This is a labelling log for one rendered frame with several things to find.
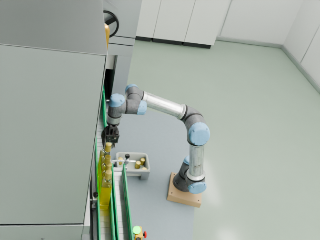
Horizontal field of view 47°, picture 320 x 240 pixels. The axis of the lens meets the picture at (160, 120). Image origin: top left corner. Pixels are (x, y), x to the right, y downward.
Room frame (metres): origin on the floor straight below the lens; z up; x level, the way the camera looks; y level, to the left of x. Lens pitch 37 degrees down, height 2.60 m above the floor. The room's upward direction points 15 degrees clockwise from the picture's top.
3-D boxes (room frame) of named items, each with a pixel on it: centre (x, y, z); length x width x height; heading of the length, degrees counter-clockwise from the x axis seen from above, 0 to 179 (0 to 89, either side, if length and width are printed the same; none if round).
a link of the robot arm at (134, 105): (1.54, 0.15, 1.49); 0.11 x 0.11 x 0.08; 18
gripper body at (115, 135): (1.49, 0.23, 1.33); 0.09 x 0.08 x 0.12; 18
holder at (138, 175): (1.79, 0.13, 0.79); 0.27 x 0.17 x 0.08; 109
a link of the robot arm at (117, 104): (1.49, 0.23, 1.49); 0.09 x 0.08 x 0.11; 108
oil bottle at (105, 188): (1.35, 0.19, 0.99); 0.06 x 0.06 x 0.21; 18
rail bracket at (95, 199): (1.31, 0.25, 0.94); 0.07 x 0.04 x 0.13; 109
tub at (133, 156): (1.80, 0.10, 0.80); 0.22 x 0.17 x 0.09; 109
